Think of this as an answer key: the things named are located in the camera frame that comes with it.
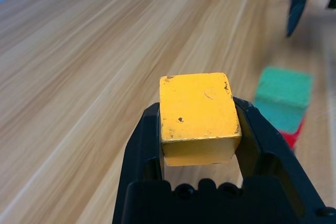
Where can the green wooden block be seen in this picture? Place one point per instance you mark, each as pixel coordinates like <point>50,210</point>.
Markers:
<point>283,95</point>

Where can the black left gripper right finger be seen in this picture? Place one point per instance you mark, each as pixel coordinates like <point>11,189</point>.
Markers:
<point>278,161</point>

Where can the yellow wooden block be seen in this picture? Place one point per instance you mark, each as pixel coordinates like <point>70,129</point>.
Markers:
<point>197,111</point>

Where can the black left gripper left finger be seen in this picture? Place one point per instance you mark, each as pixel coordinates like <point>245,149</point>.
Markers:
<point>141,150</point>

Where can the red wooden block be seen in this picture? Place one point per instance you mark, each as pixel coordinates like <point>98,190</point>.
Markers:
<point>292,136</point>

